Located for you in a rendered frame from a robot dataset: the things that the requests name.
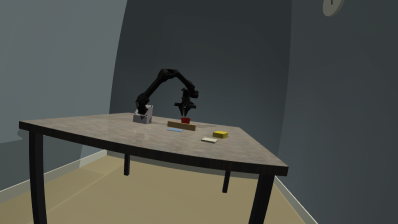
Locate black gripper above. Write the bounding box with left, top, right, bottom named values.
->
left=174, top=96, right=196, bottom=116

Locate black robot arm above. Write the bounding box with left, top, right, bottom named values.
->
left=136, top=68, right=199, bottom=115

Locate yellow rectangular block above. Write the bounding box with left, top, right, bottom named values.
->
left=212, top=131, right=228, bottom=139

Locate cream flat bar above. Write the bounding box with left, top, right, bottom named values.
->
left=201, top=137, right=218, bottom=144

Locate wooden plank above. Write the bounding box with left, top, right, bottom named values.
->
left=167, top=121, right=196, bottom=131

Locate red cup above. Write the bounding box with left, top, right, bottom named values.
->
left=181, top=117, right=191, bottom=124

